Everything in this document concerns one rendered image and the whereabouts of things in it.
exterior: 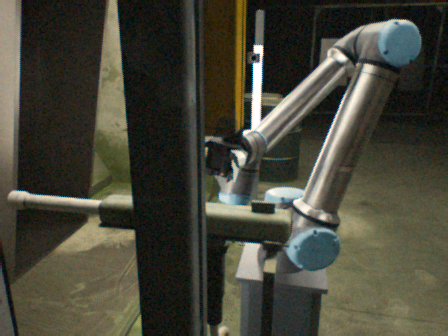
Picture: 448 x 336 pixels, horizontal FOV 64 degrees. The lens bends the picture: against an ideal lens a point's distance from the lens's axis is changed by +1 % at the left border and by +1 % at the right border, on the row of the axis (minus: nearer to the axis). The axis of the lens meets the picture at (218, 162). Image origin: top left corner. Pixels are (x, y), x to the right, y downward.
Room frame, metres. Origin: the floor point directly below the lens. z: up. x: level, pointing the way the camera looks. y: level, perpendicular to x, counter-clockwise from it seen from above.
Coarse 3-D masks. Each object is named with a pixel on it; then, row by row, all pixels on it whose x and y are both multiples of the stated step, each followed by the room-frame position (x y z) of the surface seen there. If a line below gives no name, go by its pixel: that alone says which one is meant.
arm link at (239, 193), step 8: (240, 176) 0.92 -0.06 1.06; (248, 176) 0.92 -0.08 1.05; (256, 176) 0.95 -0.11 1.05; (224, 184) 0.94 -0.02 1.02; (232, 184) 0.92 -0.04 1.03; (240, 184) 0.92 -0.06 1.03; (248, 184) 0.93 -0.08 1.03; (224, 192) 0.94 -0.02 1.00; (232, 192) 0.92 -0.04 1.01; (240, 192) 0.92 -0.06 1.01; (248, 192) 0.93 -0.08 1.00; (224, 200) 0.93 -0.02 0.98; (232, 200) 0.92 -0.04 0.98; (240, 200) 0.92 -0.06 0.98; (248, 200) 0.94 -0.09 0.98
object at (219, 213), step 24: (24, 192) 0.59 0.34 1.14; (120, 216) 0.52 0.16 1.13; (216, 216) 0.49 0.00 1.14; (240, 216) 0.48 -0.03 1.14; (264, 216) 0.48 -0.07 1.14; (288, 216) 0.48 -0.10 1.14; (216, 240) 0.49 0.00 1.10; (240, 240) 0.48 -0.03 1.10; (264, 240) 0.48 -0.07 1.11; (288, 240) 0.48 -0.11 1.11; (216, 264) 0.50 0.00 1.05; (216, 288) 0.50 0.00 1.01; (216, 312) 0.50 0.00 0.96
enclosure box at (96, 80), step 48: (0, 0) 1.24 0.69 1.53; (48, 0) 1.87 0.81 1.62; (96, 0) 1.82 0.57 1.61; (0, 48) 1.24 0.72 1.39; (48, 48) 1.87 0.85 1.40; (96, 48) 1.83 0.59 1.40; (0, 96) 1.25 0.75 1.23; (48, 96) 1.88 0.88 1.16; (96, 96) 1.83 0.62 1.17; (0, 144) 1.25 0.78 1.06; (48, 144) 1.89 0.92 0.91; (0, 192) 1.26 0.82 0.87; (48, 192) 1.89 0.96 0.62; (48, 240) 1.61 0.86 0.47
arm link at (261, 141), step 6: (246, 132) 0.92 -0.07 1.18; (252, 132) 0.95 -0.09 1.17; (258, 132) 0.98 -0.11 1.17; (258, 138) 0.93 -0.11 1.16; (264, 138) 0.98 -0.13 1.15; (258, 144) 0.91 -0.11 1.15; (264, 144) 0.96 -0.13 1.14; (258, 150) 0.90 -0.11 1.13; (264, 150) 0.96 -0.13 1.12; (258, 156) 0.92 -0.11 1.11; (252, 162) 0.93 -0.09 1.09; (258, 162) 0.94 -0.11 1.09; (246, 168) 0.92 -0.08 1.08; (252, 168) 0.93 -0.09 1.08; (258, 168) 0.95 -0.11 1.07
